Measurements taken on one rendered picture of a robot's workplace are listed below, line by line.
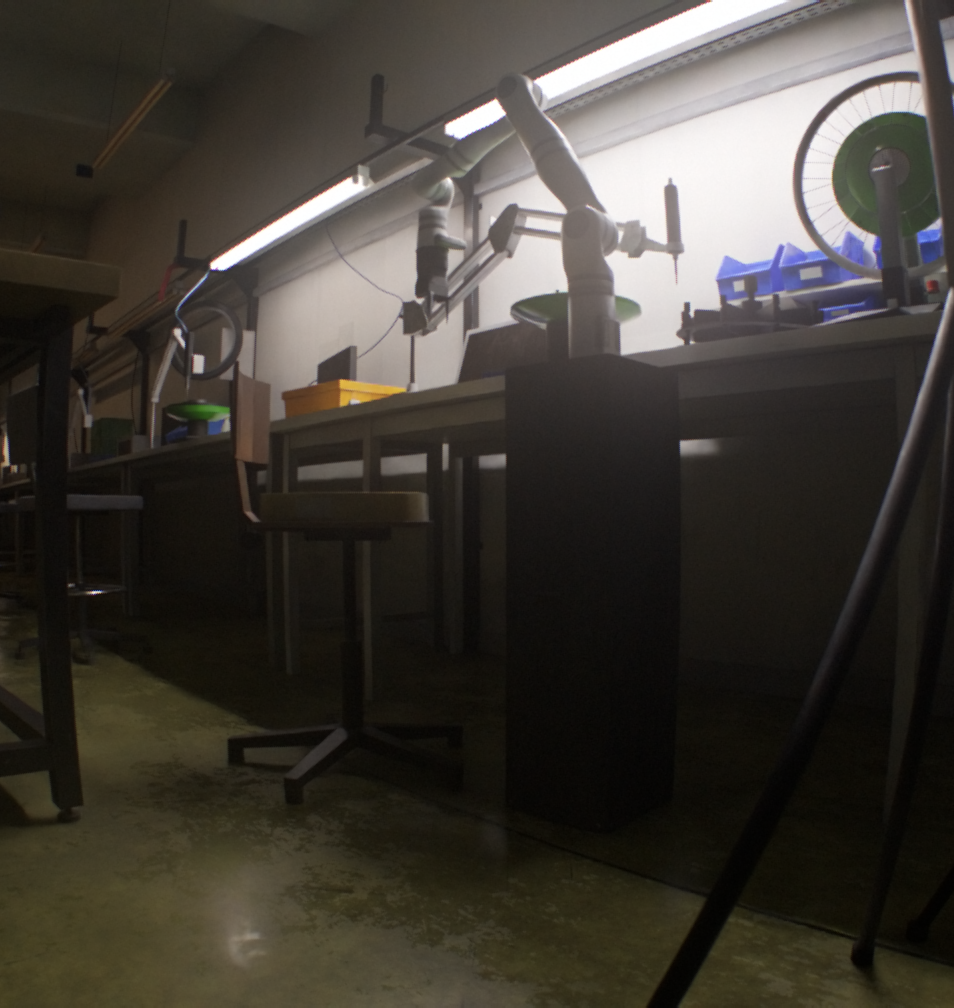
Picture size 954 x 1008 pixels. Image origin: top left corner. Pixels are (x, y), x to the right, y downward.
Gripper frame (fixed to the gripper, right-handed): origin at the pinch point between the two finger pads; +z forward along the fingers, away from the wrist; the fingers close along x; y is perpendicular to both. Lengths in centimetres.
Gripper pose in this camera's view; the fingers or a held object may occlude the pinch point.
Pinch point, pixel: (438, 321)
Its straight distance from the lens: 190.0
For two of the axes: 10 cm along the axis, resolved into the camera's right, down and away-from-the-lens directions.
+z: 0.0, 10.0, 0.0
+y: -7.3, 0.1, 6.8
